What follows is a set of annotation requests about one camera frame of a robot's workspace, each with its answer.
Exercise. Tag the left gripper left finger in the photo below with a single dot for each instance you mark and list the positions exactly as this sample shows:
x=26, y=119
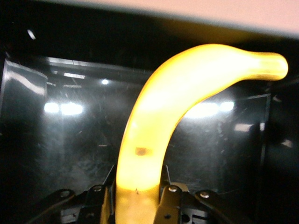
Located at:
x=88, y=205

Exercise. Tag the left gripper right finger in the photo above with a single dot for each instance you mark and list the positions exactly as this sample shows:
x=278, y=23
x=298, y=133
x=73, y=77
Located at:
x=182, y=205

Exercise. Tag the black plastic tray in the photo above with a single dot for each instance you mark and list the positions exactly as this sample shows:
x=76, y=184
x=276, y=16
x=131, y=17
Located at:
x=70, y=140

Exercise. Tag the yellow banana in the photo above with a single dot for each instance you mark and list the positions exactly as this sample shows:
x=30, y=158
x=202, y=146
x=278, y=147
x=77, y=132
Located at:
x=163, y=105

